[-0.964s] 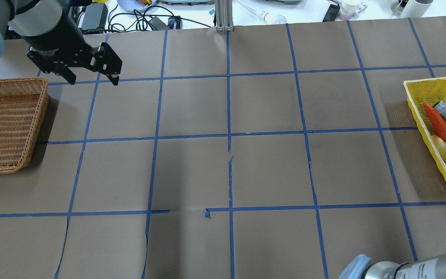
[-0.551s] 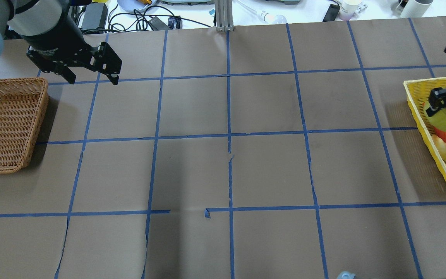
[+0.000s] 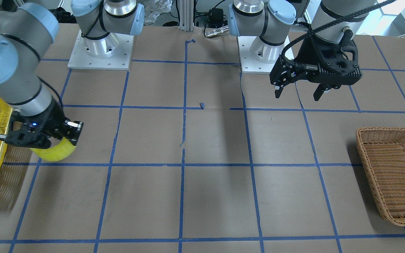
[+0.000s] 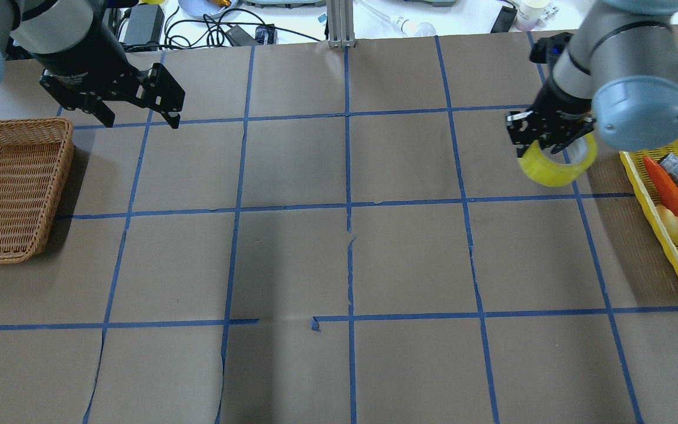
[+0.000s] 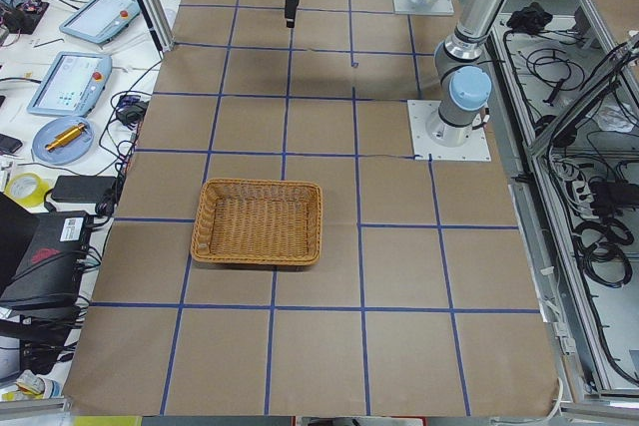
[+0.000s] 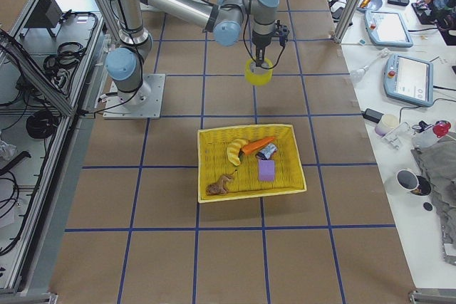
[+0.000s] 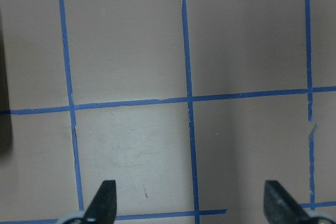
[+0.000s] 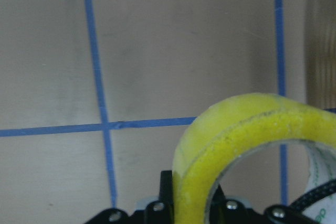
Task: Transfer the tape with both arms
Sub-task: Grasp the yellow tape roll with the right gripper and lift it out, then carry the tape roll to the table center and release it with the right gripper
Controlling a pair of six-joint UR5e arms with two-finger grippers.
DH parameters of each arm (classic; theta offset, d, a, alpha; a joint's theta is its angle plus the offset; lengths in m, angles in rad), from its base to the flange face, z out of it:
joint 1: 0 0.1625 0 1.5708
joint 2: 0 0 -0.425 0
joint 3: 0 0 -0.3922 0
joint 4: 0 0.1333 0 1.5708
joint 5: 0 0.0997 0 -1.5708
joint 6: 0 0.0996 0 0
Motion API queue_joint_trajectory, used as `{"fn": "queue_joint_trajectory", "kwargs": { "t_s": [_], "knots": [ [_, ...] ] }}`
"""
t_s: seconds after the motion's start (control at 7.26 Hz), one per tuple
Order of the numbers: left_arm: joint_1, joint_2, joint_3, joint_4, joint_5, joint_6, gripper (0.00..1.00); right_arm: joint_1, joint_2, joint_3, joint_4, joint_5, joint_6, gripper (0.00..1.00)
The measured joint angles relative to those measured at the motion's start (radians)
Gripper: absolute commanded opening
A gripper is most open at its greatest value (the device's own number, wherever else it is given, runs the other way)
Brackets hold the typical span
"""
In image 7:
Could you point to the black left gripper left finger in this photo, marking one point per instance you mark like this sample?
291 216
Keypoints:
103 207

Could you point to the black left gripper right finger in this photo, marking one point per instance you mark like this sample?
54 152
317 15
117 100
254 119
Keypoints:
280 207

